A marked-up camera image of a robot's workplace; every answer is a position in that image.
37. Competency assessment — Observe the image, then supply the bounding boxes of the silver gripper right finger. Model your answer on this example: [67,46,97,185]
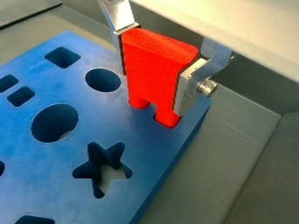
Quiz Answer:
[172,38,236,116]

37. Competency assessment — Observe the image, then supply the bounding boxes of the red two-legged peg block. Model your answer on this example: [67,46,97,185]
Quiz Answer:
[121,28,199,128]

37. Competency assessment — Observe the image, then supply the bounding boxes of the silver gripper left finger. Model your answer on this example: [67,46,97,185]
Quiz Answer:
[97,0,140,74]

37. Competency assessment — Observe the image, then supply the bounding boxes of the blue foam shape board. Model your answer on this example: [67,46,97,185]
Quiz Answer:
[0,31,211,224]

